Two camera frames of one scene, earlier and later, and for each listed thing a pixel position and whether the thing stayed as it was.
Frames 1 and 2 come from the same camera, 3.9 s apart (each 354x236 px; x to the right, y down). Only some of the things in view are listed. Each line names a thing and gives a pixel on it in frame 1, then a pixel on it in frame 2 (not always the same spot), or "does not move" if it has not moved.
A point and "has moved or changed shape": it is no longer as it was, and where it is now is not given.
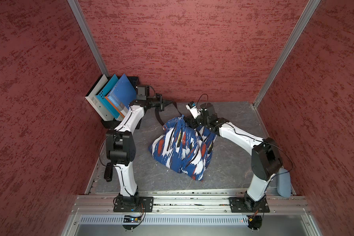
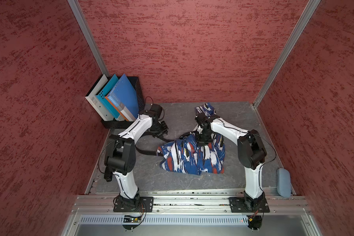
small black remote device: x=108 y=171 does not move
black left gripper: x=162 y=102 → x=164 y=130
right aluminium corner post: x=306 y=18 does not move
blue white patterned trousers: x=183 y=146 has moved or changed shape
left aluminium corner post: x=88 y=35 does not move
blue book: x=123 y=96 does not move
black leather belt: x=157 y=114 → x=163 y=140
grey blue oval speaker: x=283 y=182 does not move
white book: x=91 y=97 does not move
